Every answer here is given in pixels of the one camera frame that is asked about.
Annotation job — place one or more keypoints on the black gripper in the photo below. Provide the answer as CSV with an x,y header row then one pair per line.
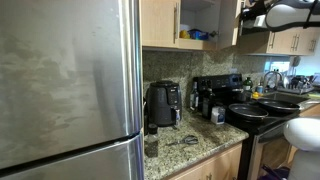
x,y
255,3

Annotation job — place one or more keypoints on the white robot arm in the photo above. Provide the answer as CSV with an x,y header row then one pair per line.
x,y
290,15

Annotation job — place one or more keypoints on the overhead cabinet body wood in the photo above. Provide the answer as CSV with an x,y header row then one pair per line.
x,y
203,16

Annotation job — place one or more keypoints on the overhead cabinet door light wood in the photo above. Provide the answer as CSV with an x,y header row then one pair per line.
x,y
158,23

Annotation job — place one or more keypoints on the base cabinet door light wood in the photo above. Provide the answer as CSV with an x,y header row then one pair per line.
x,y
193,173
226,163

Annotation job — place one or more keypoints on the steel range hood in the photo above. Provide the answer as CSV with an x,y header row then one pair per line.
x,y
250,31

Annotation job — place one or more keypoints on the blue food box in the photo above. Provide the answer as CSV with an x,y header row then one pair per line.
x,y
198,34

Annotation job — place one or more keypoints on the chrome sink faucet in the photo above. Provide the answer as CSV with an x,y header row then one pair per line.
x,y
272,74

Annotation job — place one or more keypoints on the yellow package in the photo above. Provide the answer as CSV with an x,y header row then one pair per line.
x,y
184,34

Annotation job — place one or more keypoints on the green bottle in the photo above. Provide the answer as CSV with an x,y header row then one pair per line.
x,y
247,85

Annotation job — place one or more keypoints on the black kitchen stove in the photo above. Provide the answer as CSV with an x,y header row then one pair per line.
x,y
220,81

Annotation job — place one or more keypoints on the dish rack with dishes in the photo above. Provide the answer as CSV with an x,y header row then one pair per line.
x,y
296,85

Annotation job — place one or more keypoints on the yellow sponge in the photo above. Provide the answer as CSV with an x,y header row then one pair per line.
x,y
256,95

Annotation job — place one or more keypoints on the steel kitchen sink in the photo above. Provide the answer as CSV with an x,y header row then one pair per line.
x,y
285,97

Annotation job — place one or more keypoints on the black deep pan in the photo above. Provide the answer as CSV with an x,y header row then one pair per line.
x,y
278,106

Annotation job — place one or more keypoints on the black frying pan steel rim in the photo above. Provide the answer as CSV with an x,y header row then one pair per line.
x,y
248,111

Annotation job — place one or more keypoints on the dark glass oil bottle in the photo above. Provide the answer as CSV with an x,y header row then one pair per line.
x,y
208,105

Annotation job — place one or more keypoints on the white blue salt container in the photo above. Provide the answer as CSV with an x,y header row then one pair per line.
x,y
218,115

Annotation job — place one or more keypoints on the black air fryer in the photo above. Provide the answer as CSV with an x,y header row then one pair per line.
x,y
163,103

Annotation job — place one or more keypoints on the steel kitchen scissors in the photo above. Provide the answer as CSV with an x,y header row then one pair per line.
x,y
188,140

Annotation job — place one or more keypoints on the spice bottle black cap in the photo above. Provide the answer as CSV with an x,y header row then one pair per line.
x,y
152,143

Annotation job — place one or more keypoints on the stainless steel fridge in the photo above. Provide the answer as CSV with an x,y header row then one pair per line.
x,y
66,83

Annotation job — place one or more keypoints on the wood wall cabinet row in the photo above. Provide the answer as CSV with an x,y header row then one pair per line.
x,y
283,41

